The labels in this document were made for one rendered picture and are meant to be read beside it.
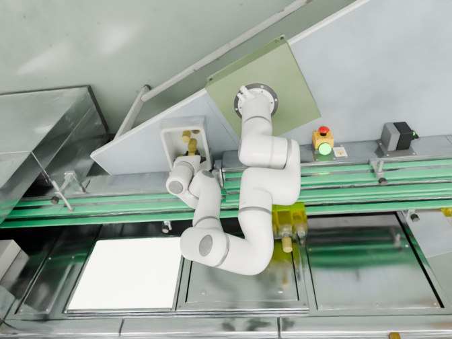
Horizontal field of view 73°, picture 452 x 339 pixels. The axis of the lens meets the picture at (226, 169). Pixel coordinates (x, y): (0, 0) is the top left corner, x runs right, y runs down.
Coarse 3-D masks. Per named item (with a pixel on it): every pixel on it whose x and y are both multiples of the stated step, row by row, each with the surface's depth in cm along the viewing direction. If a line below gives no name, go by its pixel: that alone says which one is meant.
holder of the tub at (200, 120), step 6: (168, 120) 122; (174, 120) 122; (180, 120) 121; (186, 120) 121; (192, 120) 120; (198, 120) 120; (204, 120) 121; (162, 126) 119; (168, 126) 119; (174, 126) 118; (180, 126) 118; (204, 126) 120; (210, 150) 131; (210, 156) 129
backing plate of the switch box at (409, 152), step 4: (380, 140) 126; (380, 144) 124; (384, 148) 122; (384, 152) 120; (388, 152) 119; (392, 152) 119; (396, 152) 119; (400, 152) 119; (404, 152) 118; (408, 152) 118; (412, 152) 118; (388, 156) 118; (392, 156) 117; (396, 156) 117; (400, 156) 117
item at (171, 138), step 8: (168, 128) 117; (176, 128) 117; (184, 128) 116; (192, 128) 116; (200, 128) 116; (168, 136) 125; (176, 136) 127; (192, 136) 127; (200, 136) 127; (168, 144) 125; (176, 144) 130; (184, 144) 130; (200, 144) 130; (168, 152) 125; (176, 152) 133; (184, 152) 133; (200, 152) 132; (208, 152) 123; (168, 160) 127; (208, 160) 126; (208, 168) 129
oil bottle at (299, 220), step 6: (294, 204) 122; (300, 204) 121; (294, 210) 120; (300, 210) 119; (294, 216) 117; (300, 216) 117; (306, 216) 117; (294, 222) 115; (300, 222) 115; (306, 222) 115; (294, 228) 114; (300, 228) 113; (306, 228) 113; (306, 234) 115
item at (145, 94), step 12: (300, 0) 144; (312, 0) 144; (288, 12) 147; (264, 24) 151; (240, 36) 156; (252, 36) 156; (228, 48) 160; (204, 60) 164; (180, 72) 172; (192, 72) 169; (168, 84) 174; (144, 96) 180; (132, 108) 173; (132, 120) 165; (120, 132) 153
